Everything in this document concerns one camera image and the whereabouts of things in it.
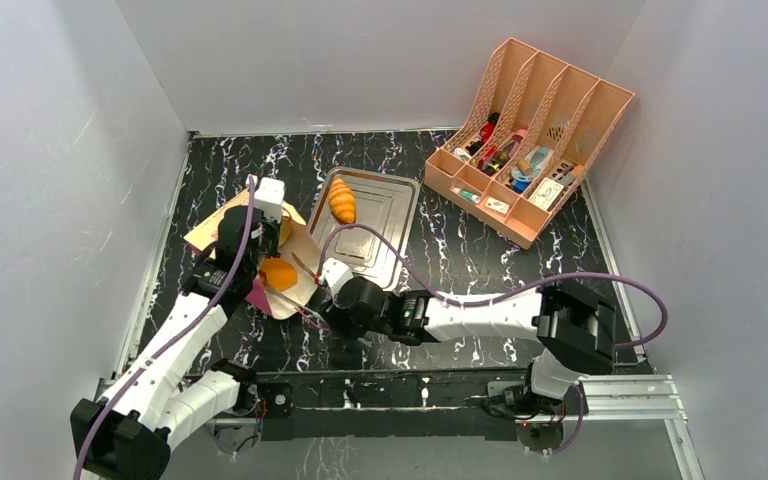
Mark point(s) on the pink capped dark bottle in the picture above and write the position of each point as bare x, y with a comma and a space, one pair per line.
498, 157

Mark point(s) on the pink desk file organizer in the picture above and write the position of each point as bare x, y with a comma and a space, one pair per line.
562, 107

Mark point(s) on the blue tape roll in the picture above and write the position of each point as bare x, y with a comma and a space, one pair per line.
536, 160

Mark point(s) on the small white packet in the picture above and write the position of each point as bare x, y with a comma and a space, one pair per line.
497, 206

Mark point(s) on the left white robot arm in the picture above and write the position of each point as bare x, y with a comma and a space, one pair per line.
131, 430

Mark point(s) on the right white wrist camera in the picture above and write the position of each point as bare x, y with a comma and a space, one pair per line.
336, 274

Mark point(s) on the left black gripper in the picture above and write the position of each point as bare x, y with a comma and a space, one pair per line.
273, 226

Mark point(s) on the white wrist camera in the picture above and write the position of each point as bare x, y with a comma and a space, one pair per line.
336, 274
268, 196

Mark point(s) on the small green white tube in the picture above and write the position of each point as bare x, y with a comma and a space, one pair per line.
472, 197

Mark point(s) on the red black bottle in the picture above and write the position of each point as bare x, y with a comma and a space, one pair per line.
483, 134

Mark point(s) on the round orange fake bun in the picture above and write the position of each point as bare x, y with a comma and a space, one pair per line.
278, 274

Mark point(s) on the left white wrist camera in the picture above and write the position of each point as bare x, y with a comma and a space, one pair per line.
268, 196

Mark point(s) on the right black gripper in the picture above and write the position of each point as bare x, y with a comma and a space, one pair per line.
326, 301

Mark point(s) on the white label card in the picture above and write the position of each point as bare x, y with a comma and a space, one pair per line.
546, 194

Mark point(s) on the orange fake croissant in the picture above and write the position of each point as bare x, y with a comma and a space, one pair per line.
341, 201

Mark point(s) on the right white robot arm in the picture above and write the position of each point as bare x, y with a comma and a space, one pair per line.
574, 324

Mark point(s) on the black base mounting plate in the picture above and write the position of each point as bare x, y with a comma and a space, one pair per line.
392, 403

